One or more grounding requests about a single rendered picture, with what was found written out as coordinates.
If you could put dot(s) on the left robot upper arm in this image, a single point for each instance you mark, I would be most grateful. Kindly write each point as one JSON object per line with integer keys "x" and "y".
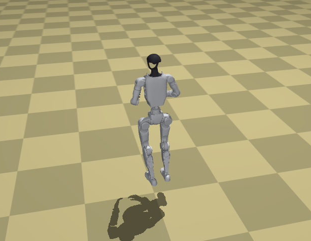
{"x": 139, "y": 82}

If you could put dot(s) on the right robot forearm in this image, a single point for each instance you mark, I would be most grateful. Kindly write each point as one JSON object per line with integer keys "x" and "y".
{"x": 169, "y": 93}

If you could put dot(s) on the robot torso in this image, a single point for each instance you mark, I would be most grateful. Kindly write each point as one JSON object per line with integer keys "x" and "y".
{"x": 155, "y": 92}

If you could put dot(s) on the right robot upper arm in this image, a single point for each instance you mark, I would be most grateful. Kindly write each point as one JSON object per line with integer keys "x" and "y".
{"x": 173, "y": 85}

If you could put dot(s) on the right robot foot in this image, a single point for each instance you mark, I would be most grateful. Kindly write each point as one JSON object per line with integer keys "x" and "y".
{"x": 166, "y": 177}

